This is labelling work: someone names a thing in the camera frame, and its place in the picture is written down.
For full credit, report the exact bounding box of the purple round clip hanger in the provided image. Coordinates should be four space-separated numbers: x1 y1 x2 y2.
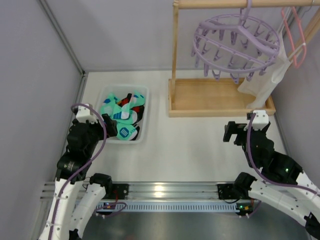
191 0 281 84

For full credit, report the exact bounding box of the white plastic bin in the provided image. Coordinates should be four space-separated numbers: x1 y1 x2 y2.
94 84 150 144

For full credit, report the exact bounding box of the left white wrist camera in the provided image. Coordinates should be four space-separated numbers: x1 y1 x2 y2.
70 103 104 124

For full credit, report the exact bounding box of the slotted grey cable duct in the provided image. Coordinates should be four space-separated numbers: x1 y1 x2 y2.
96 201 253 213

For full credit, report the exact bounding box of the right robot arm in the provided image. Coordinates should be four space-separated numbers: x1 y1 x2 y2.
223 121 320 240

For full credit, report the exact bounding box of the argyle sock red yellow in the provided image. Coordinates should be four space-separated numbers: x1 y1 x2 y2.
117 91 146 125

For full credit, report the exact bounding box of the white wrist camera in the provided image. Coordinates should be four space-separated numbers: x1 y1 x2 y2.
70 103 104 124
244 110 270 131

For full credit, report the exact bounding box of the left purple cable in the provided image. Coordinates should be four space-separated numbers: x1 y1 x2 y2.
47 103 128 240

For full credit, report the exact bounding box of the teal sock with blue patch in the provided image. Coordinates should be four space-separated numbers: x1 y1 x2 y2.
116 122 140 141

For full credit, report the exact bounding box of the wooden clothes rack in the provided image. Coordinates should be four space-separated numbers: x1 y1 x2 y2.
168 0 320 117

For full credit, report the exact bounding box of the pink clothes hanger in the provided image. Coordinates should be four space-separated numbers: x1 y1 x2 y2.
281 6 308 69

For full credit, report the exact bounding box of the white tote bag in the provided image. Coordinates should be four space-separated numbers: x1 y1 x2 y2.
237 34 291 109

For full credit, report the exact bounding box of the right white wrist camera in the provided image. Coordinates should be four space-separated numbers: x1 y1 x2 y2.
244 110 270 131

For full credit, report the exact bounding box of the aluminium mounting rail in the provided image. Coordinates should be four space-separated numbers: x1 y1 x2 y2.
39 181 313 201

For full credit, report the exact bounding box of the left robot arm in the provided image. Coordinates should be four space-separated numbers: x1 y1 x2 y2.
39 113 117 240

